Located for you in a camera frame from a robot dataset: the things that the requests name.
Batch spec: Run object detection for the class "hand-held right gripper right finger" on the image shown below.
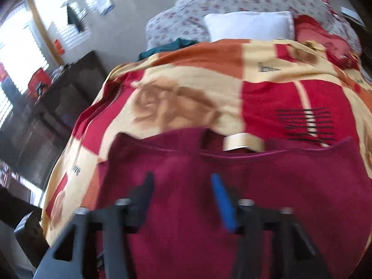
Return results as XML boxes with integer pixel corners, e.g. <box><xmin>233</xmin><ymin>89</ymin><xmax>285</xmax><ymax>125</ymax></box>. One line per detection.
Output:
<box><xmin>210</xmin><ymin>173</ymin><xmax>330</xmax><ymax>279</ymax></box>

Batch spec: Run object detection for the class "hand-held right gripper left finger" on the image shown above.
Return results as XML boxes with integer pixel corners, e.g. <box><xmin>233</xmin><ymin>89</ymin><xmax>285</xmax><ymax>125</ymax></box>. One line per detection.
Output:
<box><xmin>36</xmin><ymin>171</ymin><xmax>155</xmax><ymax>279</ymax></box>

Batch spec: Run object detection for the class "maroon sweater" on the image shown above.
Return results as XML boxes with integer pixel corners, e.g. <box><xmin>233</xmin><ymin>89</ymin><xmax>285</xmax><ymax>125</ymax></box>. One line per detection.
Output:
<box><xmin>96</xmin><ymin>127</ymin><xmax>372</xmax><ymax>279</ymax></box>

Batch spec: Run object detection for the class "printed fleece blanket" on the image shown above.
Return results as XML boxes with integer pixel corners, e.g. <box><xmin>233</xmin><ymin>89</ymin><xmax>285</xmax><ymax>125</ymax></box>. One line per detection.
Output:
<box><xmin>41</xmin><ymin>38</ymin><xmax>372</xmax><ymax>239</ymax></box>

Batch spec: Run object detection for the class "dark wooden cabinet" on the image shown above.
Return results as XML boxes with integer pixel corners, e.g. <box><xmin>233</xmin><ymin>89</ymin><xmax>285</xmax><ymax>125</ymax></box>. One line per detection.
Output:
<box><xmin>0</xmin><ymin>105</ymin><xmax>76</xmax><ymax>188</ymax></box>

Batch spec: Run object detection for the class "dark wooden table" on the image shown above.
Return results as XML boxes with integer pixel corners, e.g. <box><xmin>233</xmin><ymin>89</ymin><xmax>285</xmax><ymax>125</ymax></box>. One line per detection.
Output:
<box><xmin>27</xmin><ymin>51</ymin><xmax>107</xmax><ymax>128</ymax></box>

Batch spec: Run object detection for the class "clear plastic bag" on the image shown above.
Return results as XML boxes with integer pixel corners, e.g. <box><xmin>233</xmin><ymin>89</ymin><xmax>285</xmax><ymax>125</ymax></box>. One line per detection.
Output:
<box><xmin>51</xmin><ymin>64</ymin><xmax>71</xmax><ymax>81</ymax></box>

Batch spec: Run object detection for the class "teal cloth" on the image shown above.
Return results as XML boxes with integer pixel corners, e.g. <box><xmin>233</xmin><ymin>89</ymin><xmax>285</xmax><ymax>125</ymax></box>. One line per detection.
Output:
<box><xmin>138</xmin><ymin>38</ymin><xmax>199</xmax><ymax>62</ymax></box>

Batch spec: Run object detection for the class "red cardboard box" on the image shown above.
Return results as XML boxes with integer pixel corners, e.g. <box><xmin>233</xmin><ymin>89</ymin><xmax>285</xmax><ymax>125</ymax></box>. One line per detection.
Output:
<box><xmin>27</xmin><ymin>67</ymin><xmax>52</xmax><ymax>98</ymax></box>

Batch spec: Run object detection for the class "white pillow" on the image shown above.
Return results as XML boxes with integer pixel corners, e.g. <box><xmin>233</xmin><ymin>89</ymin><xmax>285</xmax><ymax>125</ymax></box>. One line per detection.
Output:
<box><xmin>203</xmin><ymin>11</ymin><xmax>296</xmax><ymax>43</ymax></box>

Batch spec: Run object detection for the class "red cloth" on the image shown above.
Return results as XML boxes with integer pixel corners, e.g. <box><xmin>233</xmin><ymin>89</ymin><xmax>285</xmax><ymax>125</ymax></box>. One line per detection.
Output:
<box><xmin>293</xmin><ymin>14</ymin><xmax>361</xmax><ymax>71</ymax></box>

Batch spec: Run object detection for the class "dark hanging cloth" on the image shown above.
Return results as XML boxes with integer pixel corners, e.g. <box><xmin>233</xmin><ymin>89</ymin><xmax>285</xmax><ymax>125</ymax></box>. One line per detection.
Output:
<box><xmin>66</xmin><ymin>4</ymin><xmax>85</xmax><ymax>33</ymax></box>

